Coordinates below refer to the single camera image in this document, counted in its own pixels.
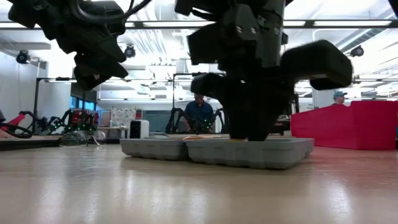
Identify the blue-grey plastic tool case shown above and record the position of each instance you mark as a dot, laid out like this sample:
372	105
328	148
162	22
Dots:
248	154

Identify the white patterned board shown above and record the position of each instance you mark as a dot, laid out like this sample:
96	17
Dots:
122	116

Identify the person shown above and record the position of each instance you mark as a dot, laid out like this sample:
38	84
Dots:
199	112
339	98

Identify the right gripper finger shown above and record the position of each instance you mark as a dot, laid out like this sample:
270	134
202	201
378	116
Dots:
265	118
239	118

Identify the white box with black front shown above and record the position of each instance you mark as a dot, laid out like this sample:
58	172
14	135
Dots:
139	129

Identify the red plastic bin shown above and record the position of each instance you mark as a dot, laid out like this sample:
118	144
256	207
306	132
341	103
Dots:
342	127

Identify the white pillar box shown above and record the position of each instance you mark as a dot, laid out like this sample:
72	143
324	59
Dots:
321	99

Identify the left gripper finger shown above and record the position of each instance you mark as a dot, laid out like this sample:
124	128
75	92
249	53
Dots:
87	76
112	68

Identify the black background robot arms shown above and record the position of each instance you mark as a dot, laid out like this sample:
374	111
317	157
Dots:
174	119

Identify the black ceiling camera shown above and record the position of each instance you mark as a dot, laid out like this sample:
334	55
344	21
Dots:
129	51
357	51
22	57

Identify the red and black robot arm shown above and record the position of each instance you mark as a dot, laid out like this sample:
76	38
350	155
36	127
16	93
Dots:
14	121

